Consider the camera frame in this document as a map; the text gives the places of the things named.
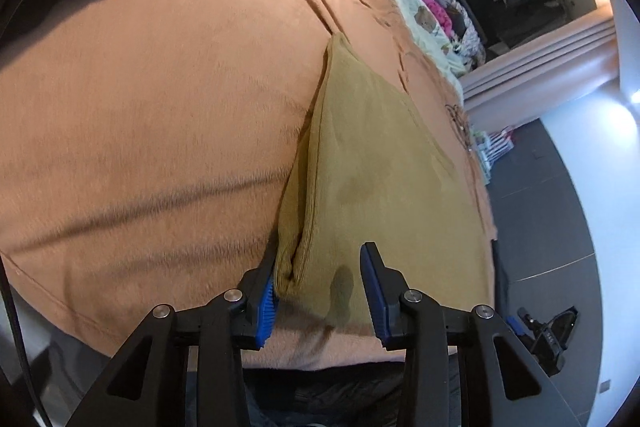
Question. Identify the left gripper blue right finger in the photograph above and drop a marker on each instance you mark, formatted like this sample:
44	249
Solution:
384	288

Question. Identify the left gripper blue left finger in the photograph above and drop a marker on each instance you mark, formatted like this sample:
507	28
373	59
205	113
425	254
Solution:
253	325

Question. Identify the olive cat print t-shirt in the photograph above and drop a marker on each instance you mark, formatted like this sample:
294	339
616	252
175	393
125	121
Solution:
369	170

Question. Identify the pink clothing pile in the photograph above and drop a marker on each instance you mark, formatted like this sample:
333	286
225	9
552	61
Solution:
441	15

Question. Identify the grey patterned pants leg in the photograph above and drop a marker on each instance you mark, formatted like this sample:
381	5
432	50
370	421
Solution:
363	394

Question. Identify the orange bed blanket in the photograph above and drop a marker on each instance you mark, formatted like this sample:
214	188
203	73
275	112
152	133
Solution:
146	146

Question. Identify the pink curtain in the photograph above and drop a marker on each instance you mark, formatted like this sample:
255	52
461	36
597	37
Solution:
531	80

